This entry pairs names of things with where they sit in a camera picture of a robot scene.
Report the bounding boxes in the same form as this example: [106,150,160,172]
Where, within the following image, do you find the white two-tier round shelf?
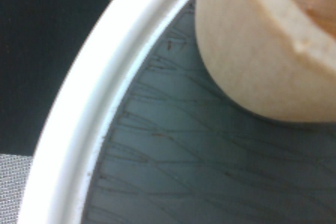
[18,0,336,224]

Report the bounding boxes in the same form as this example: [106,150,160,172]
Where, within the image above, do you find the grey woven placemat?
[0,154,33,224]

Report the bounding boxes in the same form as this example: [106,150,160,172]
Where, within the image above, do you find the tan wooden cup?
[195,0,336,122]

